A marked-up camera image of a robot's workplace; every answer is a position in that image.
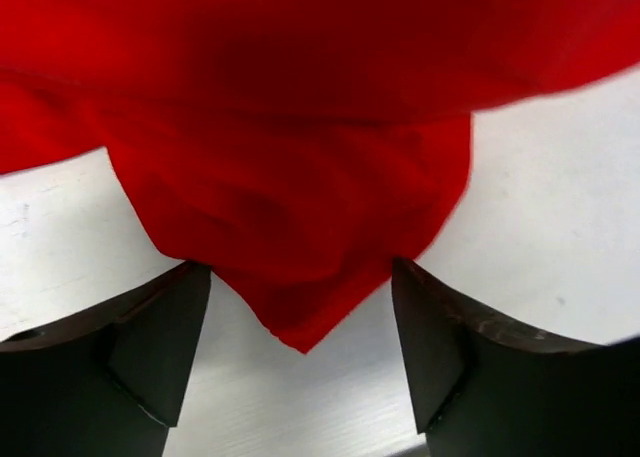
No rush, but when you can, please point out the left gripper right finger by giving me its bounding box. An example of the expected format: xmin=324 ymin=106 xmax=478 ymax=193
xmin=391 ymin=258 xmax=639 ymax=457

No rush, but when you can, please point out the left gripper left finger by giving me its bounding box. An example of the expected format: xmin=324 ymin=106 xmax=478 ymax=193
xmin=1 ymin=262 xmax=211 ymax=457

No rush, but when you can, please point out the red t shirt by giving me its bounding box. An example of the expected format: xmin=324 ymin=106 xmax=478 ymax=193
xmin=1 ymin=0 xmax=639 ymax=353

